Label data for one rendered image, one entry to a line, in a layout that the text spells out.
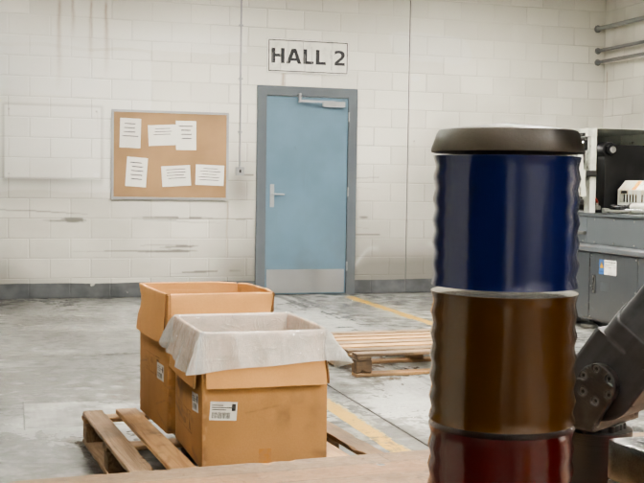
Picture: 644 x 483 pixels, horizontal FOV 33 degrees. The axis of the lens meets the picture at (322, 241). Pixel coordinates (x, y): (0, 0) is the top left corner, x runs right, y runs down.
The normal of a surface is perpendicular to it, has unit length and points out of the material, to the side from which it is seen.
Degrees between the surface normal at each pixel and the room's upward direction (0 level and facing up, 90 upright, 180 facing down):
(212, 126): 90
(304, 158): 90
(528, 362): 76
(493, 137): 72
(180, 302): 88
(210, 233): 89
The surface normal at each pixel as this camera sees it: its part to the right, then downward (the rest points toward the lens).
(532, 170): 0.16, -0.19
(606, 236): -0.96, 0.00
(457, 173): -0.75, -0.22
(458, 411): -0.67, 0.27
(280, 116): 0.29, 0.05
